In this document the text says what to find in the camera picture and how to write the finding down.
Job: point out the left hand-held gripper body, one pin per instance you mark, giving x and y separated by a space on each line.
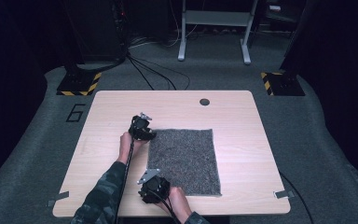
140 127

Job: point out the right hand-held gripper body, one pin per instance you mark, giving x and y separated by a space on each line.
154 188

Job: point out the grey speckled towel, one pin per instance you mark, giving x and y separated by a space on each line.
183 161

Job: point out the person's left hand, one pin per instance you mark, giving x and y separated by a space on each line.
126 146

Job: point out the person's right hand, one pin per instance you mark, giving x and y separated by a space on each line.
178 202

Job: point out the dark round table grommet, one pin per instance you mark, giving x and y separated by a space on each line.
204 101

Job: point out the grey tape strip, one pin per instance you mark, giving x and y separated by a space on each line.
283 194
59 197

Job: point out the white metal stand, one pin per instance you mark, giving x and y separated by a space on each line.
217 18

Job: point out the black yellow striped base plate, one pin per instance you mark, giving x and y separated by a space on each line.
284 84
77 82

